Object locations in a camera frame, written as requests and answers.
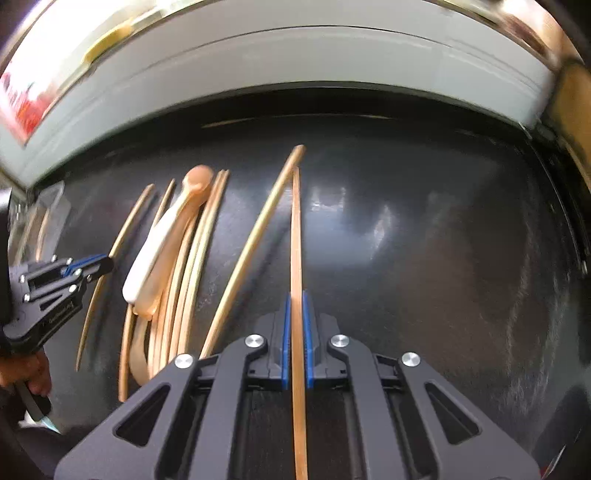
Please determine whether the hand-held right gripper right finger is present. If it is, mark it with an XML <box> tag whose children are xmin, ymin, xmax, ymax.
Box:
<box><xmin>302</xmin><ymin>290</ymin><xmax>542</xmax><ymax>480</ymax></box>

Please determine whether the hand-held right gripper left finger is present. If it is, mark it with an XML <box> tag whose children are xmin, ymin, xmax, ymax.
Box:
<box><xmin>54</xmin><ymin>292</ymin><xmax>293</xmax><ymax>480</ymax></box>

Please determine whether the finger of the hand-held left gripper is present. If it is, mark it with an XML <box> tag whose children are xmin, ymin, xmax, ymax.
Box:
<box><xmin>11</xmin><ymin>253</ymin><xmax>115</xmax><ymax>288</ymax></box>
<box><xmin>0</xmin><ymin>267</ymin><xmax>115</xmax><ymax>355</ymax></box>

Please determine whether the clear plastic container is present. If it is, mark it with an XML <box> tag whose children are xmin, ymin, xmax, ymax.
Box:
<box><xmin>9</xmin><ymin>180</ymin><xmax>72</xmax><ymax>259</ymax></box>

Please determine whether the long bamboo chopstick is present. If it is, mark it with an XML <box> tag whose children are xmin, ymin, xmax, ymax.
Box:
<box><xmin>290</xmin><ymin>167</ymin><xmax>309</xmax><ymax>480</ymax></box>
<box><xmin>75</xmin><ymin>184</ymin><xmax>156</xmax><ymax>372</ymax></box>

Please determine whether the white-handled wooden spoon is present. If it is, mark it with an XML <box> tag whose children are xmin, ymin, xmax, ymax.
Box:
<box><xmin>122</xmin><ymin>165</ymin><xmax>215</xmax><ymax>319</ymax></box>

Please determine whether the wooden spatula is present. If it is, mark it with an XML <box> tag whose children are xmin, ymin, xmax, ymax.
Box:
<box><xmin>199</xmin><ymin>145</ymin><xmax>307</xmax><ymax>358</ymax></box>

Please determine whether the brown wooden spoon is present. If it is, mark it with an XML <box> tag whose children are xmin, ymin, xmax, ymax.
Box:
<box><xmin>128</xmin><ymin>318</ymin><xmax>154</xmax><ymax>386</ymax></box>

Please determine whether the pile of wooden chopsticks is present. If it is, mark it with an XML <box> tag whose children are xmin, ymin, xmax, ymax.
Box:
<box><xmin>117</xmin><ymin>168</ymin><xmax>230</xmax><ymax>403</ymax></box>

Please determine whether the person's left hand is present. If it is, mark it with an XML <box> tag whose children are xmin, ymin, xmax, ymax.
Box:
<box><xmin>0</xmin><ymin>350</ymin><xmax>52</xmax><ymax>398</ymax></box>

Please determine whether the red printed bag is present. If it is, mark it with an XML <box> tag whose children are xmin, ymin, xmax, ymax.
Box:
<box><xmin>0</xmin><ymin>69</ymin><xmax>52</xmax><ymax>145</ymax></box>

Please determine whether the yellow sponge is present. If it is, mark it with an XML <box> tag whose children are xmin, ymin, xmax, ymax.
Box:
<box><xmin>85</xmin><ymin>23</ymin><xmax>134</xmax><ymax>63</ymax></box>

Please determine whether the wooden cutting board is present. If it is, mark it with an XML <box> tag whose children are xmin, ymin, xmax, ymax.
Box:
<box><xmin>551</xmin><ymin>60</ymin><xmax>591</xmax><ymax>155</ymax></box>

